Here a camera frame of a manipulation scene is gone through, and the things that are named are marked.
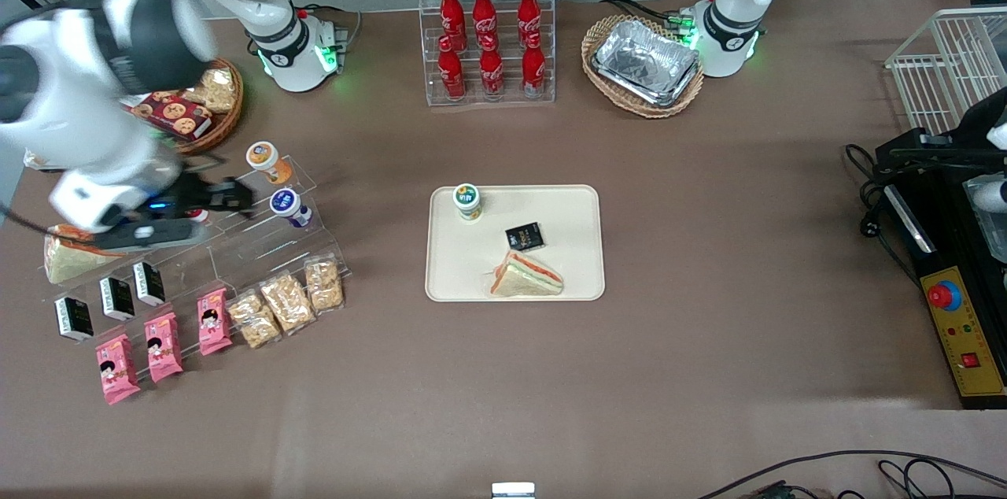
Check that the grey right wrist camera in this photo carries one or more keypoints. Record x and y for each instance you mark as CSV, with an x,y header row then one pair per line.
x,y
161,236

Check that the clear metal container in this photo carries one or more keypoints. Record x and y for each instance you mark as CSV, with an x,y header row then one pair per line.
x,y
993,231

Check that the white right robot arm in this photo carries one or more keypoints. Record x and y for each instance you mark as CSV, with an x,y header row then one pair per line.
x,y
71,113

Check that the green gum bottle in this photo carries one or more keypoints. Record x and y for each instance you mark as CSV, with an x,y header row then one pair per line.
x,y
467,202

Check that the red white gum bottle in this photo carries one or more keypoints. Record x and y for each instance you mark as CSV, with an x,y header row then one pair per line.
x,y
198,216

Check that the clear acrylic step shelf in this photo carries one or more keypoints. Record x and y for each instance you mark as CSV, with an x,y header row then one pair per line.
x,y
260,247

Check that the red cookie box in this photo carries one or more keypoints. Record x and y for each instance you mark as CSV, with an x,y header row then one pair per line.
x,y
173,116

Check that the small black white pack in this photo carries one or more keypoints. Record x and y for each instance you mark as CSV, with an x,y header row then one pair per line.
x,y
149,283
117,298
73,319
525,236

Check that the red emergency stop button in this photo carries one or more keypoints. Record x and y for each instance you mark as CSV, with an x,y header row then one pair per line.
x,y
942,294

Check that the wicker basket with foil trays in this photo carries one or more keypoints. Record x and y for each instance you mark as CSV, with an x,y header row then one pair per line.
x,y
602,82

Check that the small white box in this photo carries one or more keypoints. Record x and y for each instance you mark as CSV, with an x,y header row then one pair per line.
x,y
513,490

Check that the clear pack of nut bars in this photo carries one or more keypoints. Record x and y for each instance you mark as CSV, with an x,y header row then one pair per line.
x,y
254,318
288,304
324,285

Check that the black sealing machine yellow panel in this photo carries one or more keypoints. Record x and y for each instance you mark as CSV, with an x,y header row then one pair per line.
x,y
944,255

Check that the pink snack packet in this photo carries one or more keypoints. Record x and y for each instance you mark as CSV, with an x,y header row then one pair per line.
x,y
116,369
163,348
214,322

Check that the cream plastic tray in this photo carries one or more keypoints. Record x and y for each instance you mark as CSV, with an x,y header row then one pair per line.
x,y
566,263

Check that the blue lid yogurt cup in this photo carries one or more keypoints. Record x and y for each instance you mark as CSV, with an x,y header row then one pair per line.
x,y
288,205

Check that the orange gum bottle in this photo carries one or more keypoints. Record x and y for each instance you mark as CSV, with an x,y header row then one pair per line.
x,y
266,159

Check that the clear bag of crackers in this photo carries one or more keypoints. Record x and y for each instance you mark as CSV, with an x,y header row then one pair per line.
x,y
216,90

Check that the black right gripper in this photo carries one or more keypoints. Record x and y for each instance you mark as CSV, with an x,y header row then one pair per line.
x,y
191,197

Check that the silver foil tray stack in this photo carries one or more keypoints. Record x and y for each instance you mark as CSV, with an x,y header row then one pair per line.
x,y
647,62

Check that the red rocker switch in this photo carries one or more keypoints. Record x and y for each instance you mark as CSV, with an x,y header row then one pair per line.
x,y
970,360

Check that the red cola bottle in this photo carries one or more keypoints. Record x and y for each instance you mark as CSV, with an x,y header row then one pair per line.
x,y
492,70
533,70
529,11
484,15
451,74
451,15

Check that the clear acrylic bottle rack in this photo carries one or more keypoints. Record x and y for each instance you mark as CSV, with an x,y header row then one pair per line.
x,y
488,101

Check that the triangle sandwich in wrapper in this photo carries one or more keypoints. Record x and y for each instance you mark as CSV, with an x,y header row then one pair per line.
x,y
525,280
71,263

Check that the wicker basket with snacks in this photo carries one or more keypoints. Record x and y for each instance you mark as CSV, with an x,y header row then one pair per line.
x,y
224,129

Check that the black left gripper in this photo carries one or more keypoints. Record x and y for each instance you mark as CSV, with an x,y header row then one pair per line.
x,y
971,130

